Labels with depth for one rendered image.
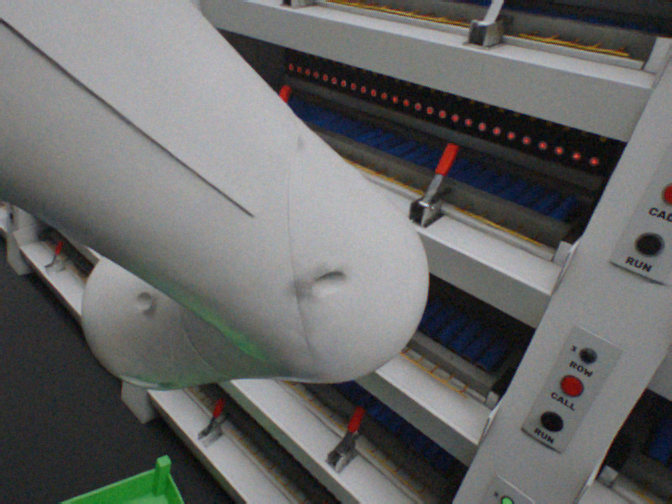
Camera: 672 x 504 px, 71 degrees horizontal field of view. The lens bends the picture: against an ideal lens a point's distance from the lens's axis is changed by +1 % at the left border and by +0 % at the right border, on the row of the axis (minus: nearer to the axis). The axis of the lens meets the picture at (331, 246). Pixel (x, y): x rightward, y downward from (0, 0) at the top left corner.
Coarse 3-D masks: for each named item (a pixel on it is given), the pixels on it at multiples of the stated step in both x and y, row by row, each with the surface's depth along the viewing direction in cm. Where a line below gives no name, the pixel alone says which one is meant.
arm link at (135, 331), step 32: (96, 288) 28; (128, 288) 26; (96, 320) 27; (128, 320) 26; (160, 320) 25; (96, 352) 28; (128, 352) 27; (160, 352) 26; (192, 352) 25; (160, 384) 29; (192, 384) 29
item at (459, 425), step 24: (456, 312) 66; (408, 360) 59; (360, 384) 61; (384, 384) 57; (408, 384) 56; (432, 384) 56; (504, 384) 53; (408, 408) 56; (432, 408) 53; (456, 408) 53; (480, 408) 54; (432, 432) 54; (456, 432) 51; (480, 432) 51; (456, 456) 53
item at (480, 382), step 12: (420, 336) 59; (420, 348) 58; (432, 348) 57; (444, 348) 58; (420, 360) 58; (432, 360) 58; (444, 360) 56; (456, 360) 56; (456, 372) 56; (468, 372) 55; (480, 372) 55; (468, 384) 55; (480, 384) 54; (492, 384) 53
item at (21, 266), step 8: (8, 208) 135; (16, 208) 130; (8, 216) 135; (16, 216) 131; (24, 216) 131; (32, 216) 133; (8, 224) 136; (16, 224) 132; (24, 224) 132; (32, 224) 133; (8, 232) 137; (8, 240) 138; (8, 248) 139; (16, 248) 135; (8, 256) 140; (16, 256) 136; (16, 264) 137; (24, 264) 137; (24, 272) 138; (32, 272) 139
